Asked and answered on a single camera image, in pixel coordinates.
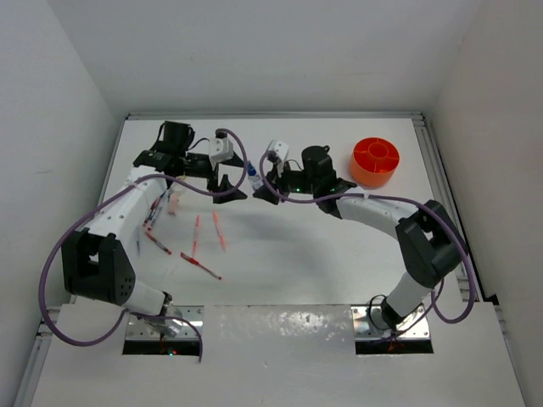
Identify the red gel pen long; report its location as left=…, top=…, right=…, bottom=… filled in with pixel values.
left=180, top=252, right=222, bottom=281

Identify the dark red gel pen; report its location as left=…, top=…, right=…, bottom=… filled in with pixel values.
left=143, top=197, right=160, bottom=227

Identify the orange highlighter pen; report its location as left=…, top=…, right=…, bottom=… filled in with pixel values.
left=212, top=211, right=227, bottom=252
left=191, top=215, right=200, bottom=258

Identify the white glue bottle blue cap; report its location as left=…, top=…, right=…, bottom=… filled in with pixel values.
left=248, top=161, right=264, bottom=192

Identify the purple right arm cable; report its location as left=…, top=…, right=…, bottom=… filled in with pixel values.
left=259, top=151, right=477, bottom=326

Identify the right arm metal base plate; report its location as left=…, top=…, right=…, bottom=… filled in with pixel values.
left=351, top=305, right=434, bottom=340

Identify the orange round compartment container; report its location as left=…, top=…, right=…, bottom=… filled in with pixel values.
left=349, top=137, right=400, bottom=188

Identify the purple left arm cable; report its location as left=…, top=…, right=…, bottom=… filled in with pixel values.
left=38, top=127, right=248, bottom=364

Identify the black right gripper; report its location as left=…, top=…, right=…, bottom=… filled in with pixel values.
left=255, top=158, right=319, bottom=204

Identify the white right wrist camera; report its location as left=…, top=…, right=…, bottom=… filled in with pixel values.
left=265, top=139, right=289, bottom=165

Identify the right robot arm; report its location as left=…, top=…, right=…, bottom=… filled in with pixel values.
left=262, top=141, right=469, bottom=334

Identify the red capped gel pen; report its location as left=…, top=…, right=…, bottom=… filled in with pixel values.
left=144, top=231, right=172, bottom=255

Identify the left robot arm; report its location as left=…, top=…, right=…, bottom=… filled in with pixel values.
left=61, top=121, right=248, bottom=317

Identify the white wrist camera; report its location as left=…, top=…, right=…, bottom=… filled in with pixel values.
left=208, top=130, right=234, bottom=164
left=265, top=139, right=289, bottom=165

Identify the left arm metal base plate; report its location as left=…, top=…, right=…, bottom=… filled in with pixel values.
left=126, top=305, right=204, bottom=341

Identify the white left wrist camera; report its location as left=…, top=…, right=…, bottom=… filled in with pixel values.
left=208, top=130, right=234, bottom=164

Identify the blue thin ballpoint pen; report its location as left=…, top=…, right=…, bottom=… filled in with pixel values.
left=135, top=228, right=141, bottom=257

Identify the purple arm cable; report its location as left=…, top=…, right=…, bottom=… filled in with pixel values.
left=38, top=127, right=248, bottom=364
left=259, top=151, right=477, bottom=326

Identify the blue gel pen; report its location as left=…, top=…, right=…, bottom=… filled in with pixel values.
left=147, top=192, right=167, bottom=231

